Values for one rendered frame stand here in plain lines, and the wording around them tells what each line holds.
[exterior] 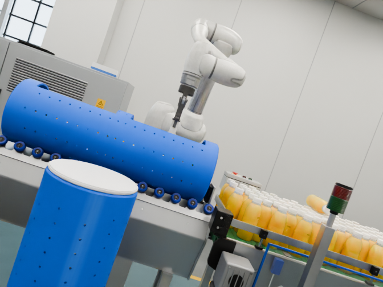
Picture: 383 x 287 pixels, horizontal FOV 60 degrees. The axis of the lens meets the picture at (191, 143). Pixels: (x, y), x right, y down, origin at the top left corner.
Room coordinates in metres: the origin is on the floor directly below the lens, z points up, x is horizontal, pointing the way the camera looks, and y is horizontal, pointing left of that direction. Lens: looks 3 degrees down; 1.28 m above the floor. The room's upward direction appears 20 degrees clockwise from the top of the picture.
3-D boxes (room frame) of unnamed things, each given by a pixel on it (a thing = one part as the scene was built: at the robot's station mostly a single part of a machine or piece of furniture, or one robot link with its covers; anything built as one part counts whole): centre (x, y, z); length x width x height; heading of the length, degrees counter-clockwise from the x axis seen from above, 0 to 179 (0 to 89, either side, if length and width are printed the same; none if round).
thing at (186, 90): (1.54, 0.10, 1.39); 0.08 x 0.07 x 0.09; 5
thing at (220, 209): (1.32, -0.21, 0.95); 0.10 x 0.07 x 0.10; 5
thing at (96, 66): (3.19, 1.02, 1.48); 0.24 x 0.12 x 0.08; 103
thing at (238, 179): (1.82, -0.33, 1.05); 0.20 x 0.10 x 0.10; 95
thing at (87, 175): (1.01, 0.25, 1.03); 0.28 x 0.28 x 0.01
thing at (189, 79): (1.54, 0.10, 1.47); 0.09 x 0.09 x 0.06
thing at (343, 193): (1.19, -0.57, 1.23); 0.06 x 0.06 x 0.04
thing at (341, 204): (1.19, -0.57, 1.18); 0.06 x 0.06 x 0.05
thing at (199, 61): (1.55, 0.09, 1.58); 0.13 x 0.11 x 0.16; 100
